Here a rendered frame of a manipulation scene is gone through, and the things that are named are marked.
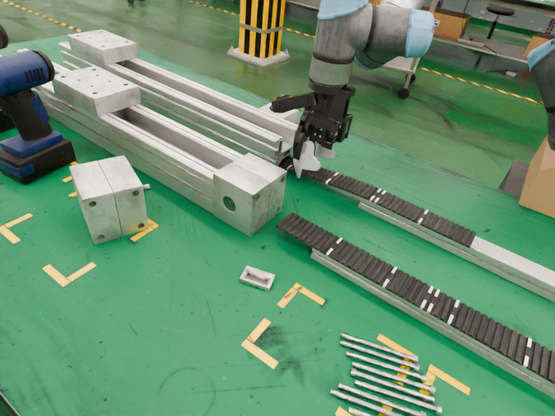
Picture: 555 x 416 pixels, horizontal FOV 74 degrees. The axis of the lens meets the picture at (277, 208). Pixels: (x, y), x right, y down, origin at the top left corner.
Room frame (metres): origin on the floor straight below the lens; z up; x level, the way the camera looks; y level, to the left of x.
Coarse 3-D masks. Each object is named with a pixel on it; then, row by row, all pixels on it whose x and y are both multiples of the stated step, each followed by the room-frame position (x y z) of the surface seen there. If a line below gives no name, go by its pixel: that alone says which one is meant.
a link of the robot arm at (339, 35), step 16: (336, 0) 0.67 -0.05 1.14; (352, 0) 0.66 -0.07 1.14; (320, 16) 0.68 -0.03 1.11; (336, 16) 0.66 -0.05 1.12; (352, 16) 0.67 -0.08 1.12; (368, 16) 0.67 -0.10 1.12; (320, 32) 0.68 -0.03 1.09; (336, 32) 0.66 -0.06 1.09; (352, 32) 0.66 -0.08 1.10; (368, 32) 0.67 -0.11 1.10; (320, 48) 0.67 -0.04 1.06; (336, 48) 0.66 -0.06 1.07; (352, 48) 0.67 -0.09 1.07
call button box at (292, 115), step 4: (268, 104) 0.93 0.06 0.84; (260, 108) 0.90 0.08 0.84; (264, 108) 0.90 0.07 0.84; (268, 108) 0.90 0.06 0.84; (268, 112) 0.88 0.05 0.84; (272, 112) 0.88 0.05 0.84; (276, 112) 0.89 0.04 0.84; (284, 112) 0.89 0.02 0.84; (288, 112) 0.90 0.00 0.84; (292, 112) 0.90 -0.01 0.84; (296, 112) 0.91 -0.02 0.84; (280, 116) 0.87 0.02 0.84; (284, 116) 0.87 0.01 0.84; (288, 116) 0.88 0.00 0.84; (292, 116) 0.90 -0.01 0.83; (296, 116) 0.91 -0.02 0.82; (288, 120) 0.88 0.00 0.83; (292, 120) 0.90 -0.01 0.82; (296, 120) 0.92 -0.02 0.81; (296, 124) 0.92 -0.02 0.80
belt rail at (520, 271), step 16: (368, 208) 0.60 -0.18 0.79; (384, 208) 0.59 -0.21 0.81; (400, 224) 0.57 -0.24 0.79; (416, 224) 0.55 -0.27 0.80; (432, 240) 0.54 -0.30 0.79; (448, 240) 0.52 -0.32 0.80; (480, 240) 0.53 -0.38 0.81; (464, 256) 0.50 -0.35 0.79; (480, 256) 0.49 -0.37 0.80; (496, 256) 0.49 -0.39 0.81; (512, 256) 0.49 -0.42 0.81; (496, 272) 0.47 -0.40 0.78; (512, 272) 0.47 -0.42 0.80; (528, 272) 0.46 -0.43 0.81; (544, 272) 0.46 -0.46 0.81; (528, 288) 0.45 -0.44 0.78; (544, 288) 0.44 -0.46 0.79
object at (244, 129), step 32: (64, 64) 1.10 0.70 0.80; (96, 64) 1.01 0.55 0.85; (128, 64) 1.05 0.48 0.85; (160, 96) 0.89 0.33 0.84; (192, 96) 0.92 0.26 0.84; (224, 96) 0.89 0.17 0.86; (192, 128) 0.82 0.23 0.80; (224, 128) 0.77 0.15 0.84; (256, 128) 0.74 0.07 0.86; (288, 128) 0.76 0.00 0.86
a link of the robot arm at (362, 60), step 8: (384, 0) 0.85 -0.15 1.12; (392, 0) 0.83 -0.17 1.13; (400, 0) 0.83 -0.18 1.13; (408, 0) 0.83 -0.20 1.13; (416, 0) 0.83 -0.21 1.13; (424, 0) 0.85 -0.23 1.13; (416, 8) 0.83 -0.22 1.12; (360, 56) 0.80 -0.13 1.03; (360, 64) 0.82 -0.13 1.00; (368, 64) 0.79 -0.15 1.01; (376, 64) 0.78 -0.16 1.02
